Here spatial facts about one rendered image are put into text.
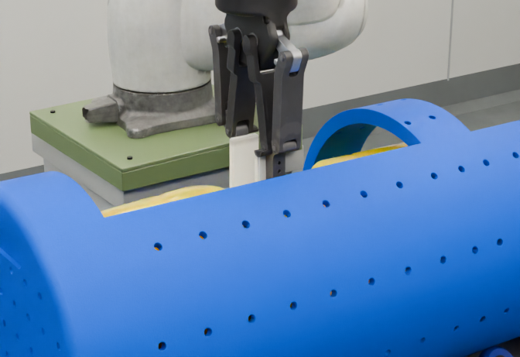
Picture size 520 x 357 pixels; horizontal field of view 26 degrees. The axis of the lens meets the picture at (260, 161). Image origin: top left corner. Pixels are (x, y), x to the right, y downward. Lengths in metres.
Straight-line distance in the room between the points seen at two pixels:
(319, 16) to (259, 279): 0.80
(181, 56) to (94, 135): 0.18
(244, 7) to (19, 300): 0.32
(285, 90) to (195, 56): 0.70
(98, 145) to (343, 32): 0.41
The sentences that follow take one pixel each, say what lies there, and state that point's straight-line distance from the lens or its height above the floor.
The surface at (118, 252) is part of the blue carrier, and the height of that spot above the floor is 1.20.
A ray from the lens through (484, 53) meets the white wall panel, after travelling 5.42.
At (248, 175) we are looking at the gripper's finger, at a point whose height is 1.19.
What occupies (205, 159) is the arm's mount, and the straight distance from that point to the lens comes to 1.64.
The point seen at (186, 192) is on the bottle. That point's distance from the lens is 1.04.
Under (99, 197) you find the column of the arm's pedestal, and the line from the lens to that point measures 1.71.
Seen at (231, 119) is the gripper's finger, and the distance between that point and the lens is 1.07.
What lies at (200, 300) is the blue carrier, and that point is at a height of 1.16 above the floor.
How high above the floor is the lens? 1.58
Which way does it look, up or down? 20 degrees down
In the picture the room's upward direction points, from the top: straight up
